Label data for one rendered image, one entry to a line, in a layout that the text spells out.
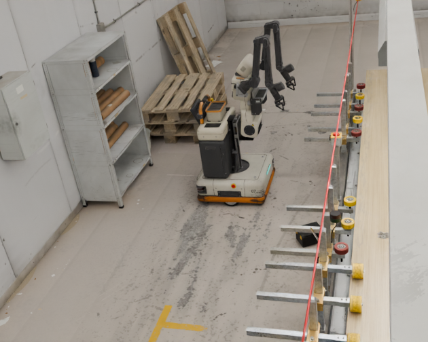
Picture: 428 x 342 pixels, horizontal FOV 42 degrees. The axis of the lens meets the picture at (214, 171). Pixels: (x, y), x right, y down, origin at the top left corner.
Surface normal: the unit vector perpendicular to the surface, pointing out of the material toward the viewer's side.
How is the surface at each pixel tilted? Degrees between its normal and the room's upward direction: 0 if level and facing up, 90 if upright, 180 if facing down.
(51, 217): 90
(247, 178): 0
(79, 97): 90
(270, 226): 0
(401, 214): 0
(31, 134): 90
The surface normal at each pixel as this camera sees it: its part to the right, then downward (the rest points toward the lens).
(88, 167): -0.26, 0.50
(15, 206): 0.96, 0.02
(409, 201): -0.13, -0.87
